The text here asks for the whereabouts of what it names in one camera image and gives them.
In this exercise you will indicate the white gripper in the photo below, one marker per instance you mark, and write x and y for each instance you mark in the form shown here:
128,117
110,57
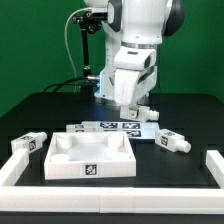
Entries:
130,86

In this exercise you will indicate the white square table top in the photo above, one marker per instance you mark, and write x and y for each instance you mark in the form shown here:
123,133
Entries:
89,155

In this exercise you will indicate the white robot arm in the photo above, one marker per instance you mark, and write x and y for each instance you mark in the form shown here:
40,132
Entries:
133,30

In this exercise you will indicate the white tag base sheet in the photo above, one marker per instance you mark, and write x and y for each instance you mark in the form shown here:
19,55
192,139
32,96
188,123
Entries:
134,130

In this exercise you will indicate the white U-shaped fence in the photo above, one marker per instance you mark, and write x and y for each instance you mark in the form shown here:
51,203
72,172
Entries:
100,199

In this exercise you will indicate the black camera stand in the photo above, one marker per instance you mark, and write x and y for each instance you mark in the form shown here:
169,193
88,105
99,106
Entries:
88,25

